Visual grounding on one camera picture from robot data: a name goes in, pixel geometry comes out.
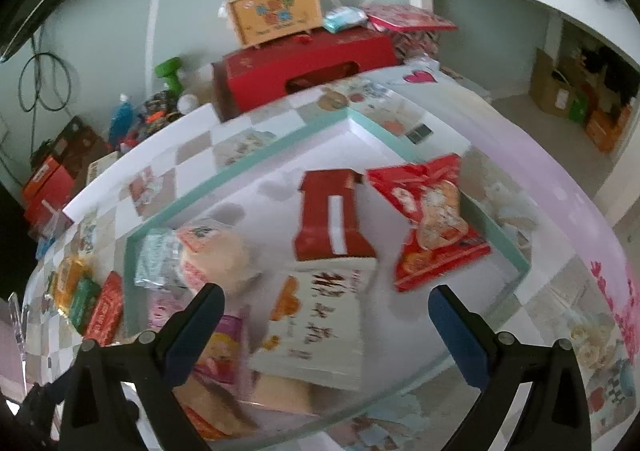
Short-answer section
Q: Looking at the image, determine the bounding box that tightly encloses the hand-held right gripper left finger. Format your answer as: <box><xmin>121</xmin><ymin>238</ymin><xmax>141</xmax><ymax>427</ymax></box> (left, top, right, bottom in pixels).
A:
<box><xmin>60</xmin><ymin>283</ymin><xmax>226</xmax><ymax>451</ymax></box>

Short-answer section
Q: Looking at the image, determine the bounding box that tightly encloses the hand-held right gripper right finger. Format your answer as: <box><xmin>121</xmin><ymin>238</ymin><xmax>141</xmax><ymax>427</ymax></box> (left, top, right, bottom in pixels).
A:
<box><xmin>427</xmin><ymin>285</ymin><xmax>593</xmax><ymax>451</ymax></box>

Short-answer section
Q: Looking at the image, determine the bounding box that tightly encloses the white snack packet black print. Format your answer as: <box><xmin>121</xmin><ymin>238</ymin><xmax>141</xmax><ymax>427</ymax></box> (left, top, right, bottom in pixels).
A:
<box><xmin>250</xmin><ymin>258</ymin><xmax>378</xmax><ymax>392</ymax></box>

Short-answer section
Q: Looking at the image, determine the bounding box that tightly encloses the red snack bag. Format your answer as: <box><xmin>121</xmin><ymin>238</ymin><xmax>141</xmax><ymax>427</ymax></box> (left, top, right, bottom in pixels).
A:
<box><xmin>366</xmin><ymin>154</ymin><xmax>493</xmax><ymax>293</ymax></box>

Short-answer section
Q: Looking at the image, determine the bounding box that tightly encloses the white tray with teal rim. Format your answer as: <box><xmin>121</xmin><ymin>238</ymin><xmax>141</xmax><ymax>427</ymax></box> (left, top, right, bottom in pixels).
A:
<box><xmin>122</xmin><ymin>108</ymin><xmax>532</xmax><ymax>442</ymax></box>

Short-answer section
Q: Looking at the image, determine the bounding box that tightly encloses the dark red snack packet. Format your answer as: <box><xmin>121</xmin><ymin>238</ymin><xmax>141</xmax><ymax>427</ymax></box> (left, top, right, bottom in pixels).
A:
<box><xmin>293</xmin><ymin>170</ymin><xmax>378</xmax><ymax>262</ymax></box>

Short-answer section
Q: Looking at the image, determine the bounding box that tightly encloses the pink and yellow snack packet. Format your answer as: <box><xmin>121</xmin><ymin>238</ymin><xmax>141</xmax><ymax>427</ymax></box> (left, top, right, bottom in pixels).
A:
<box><xmin>192</xmin><ymin>315</ymin><xmax>252</xmax><ymax>387</ymax></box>

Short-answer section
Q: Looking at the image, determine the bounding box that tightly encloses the peach round snack packet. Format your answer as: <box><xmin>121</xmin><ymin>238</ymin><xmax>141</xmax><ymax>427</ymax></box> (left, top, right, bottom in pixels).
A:
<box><xmin>175</xmin><ymin>218</ymin><xmax>262</xmax><ymax>297</ymax></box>

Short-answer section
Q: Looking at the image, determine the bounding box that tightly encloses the green and white snack packet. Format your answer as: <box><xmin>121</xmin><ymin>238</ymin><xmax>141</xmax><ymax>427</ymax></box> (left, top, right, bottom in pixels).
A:
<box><xmin>134</xmin><ymin>228</ymin><xmax>187</xmax><ymax>289</ymax></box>

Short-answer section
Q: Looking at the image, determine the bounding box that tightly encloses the orange brown snack packet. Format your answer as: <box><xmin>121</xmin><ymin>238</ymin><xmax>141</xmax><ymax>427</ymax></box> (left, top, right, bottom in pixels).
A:
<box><xmin>175</xmin><ymin>381</ymin><xmax>262</xmax><ymax>441</ymax></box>

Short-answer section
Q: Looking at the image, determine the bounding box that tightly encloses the red flat snack packet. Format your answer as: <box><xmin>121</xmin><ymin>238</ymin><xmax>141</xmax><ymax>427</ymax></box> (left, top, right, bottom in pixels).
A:
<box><xmin>84</xmin><ymin>271</ymin><xmax>126</xmax><ymax>348</ymax></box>

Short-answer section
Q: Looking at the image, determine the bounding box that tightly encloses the beige snack packet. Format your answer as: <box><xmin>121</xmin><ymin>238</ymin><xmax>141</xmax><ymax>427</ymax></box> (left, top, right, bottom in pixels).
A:
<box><xmin>250</xmin><ymin>375</ymin><xmax>322</xmax><ymax>415</ymax></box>

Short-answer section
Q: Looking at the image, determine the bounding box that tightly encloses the printed tablecloth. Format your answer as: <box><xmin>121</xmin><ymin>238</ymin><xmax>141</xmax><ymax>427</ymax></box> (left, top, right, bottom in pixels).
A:
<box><xmin>25</xmin><ymin>66</ymin><xmax>640</xmax><ymax>451</ymax></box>

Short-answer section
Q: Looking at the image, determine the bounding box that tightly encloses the stack of red brown boxes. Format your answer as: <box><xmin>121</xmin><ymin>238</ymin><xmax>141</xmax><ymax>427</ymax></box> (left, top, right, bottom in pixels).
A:
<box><xmin>21</xmin><ymin>116</ymin><xmax>112</xmax><ymax>228</ymax></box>

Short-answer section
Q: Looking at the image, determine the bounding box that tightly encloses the dark patterned bag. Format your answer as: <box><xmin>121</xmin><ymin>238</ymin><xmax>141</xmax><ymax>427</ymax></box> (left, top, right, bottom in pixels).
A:
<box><xmin>126</xmin><ymin>90</ymin><xmax>182</xmax><ymax>148</ymax></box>

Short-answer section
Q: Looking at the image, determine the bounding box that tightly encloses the blue bottle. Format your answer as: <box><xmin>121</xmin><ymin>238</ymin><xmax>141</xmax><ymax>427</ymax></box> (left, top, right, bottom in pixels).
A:
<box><xmin>108</xmin><ymin>94</ymin><xmax>137</xmax><ymax>148</ymax></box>

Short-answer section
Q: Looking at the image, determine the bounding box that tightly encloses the green dumbbell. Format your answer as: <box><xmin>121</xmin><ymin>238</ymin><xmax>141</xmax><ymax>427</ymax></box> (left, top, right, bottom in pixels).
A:
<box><xmin>155</xmin><ymin>58</ymin><xmax>187</xmax><ymax>93</ymax></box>

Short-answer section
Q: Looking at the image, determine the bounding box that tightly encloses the green box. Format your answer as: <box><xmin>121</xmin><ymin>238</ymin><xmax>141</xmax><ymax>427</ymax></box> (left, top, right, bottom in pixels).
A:
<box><xmin>569</xmin><ymin>96</ymin><xmax>592</xmax><ymax>125</ymax></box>

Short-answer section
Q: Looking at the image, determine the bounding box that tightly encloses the brown cardboard box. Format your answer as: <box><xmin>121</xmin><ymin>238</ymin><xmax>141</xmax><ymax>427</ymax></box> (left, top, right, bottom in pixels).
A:
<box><xmin>530</xmin><ymin>48</ymin><xmax>577</xmax><ymax>120</ymax></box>

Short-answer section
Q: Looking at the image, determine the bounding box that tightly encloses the large red gift box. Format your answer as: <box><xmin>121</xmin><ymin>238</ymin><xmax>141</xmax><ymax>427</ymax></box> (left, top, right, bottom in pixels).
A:
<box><xmin>211</xmin><ymin>28</ymin><xmax>401</xmax><ymax>123</ymax></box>

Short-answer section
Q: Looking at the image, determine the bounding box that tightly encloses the red patterned box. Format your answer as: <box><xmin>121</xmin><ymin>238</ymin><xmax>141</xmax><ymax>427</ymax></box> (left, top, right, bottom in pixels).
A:
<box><xmin>394</xmin><ymin>28</ymin><xmax>442</xmax><ymax>64</ymax></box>

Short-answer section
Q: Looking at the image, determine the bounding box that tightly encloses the red patterned box lid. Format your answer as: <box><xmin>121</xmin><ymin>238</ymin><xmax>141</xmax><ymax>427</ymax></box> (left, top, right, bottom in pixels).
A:
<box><xmin>362</xmin><ymin>4</ymin><xmax>458</xmax><ymax>32</ymax></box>

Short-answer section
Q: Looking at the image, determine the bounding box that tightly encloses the light blue wet wipes pack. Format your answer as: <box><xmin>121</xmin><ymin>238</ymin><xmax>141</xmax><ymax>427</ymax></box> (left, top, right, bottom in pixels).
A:
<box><xmin>322</xmin><ymin>6</ymin><xmax>369</xmax><ymax>34</ymax></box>

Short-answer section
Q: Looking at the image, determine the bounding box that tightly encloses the black cable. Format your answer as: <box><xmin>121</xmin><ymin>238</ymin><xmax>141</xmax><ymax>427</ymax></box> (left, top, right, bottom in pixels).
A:
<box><xmin>19</xmin><ymin>51</ymin><xmax>82</xmax><ymax>113</ymax></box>

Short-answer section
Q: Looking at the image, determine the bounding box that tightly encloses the orange gift box with handle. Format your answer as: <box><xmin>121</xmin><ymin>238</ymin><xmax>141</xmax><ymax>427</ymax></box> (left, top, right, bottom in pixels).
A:
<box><xmin>226</xmin><ymin>0</ymin><xmax>323</xmax><ymax>48</ymax></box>

